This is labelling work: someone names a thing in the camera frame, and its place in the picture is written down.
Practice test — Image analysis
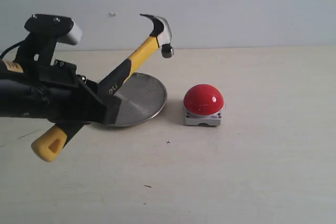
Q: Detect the round steel plate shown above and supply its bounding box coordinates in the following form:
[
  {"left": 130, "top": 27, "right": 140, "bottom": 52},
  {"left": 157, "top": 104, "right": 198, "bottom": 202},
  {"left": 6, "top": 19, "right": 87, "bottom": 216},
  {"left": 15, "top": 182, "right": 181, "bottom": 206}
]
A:
[{"left": 90, "top": 71, "right": 168, "bottom": 127}]

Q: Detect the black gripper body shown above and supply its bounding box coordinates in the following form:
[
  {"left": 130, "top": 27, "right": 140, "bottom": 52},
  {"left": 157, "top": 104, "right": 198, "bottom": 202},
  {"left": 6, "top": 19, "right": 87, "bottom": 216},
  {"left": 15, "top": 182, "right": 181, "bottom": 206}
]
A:
[{"left": 36, "top": 61, "right": 100, "bottom": 123}]

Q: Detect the yellow black claw hammer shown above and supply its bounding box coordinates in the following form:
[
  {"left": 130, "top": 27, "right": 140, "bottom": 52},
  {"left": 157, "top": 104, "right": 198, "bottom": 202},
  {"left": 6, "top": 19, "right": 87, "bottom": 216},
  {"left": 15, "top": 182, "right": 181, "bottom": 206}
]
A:
[{"left": 31, "top": 14, "right": 174, "bottom": 162}]

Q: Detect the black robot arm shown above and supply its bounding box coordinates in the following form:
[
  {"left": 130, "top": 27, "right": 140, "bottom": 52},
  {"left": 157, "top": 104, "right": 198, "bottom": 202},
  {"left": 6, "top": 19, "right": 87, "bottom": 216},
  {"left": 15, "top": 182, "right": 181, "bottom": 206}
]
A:
[{"left": 1, "top": 60, "right": 121, "bottom": 125}]

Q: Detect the red dome push button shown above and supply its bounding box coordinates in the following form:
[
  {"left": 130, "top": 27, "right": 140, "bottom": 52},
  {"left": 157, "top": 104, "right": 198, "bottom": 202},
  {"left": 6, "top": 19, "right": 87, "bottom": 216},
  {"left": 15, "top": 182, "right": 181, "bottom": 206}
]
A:
[{"left": 183, "top": 84, "right": 225, "bottom": 126}]

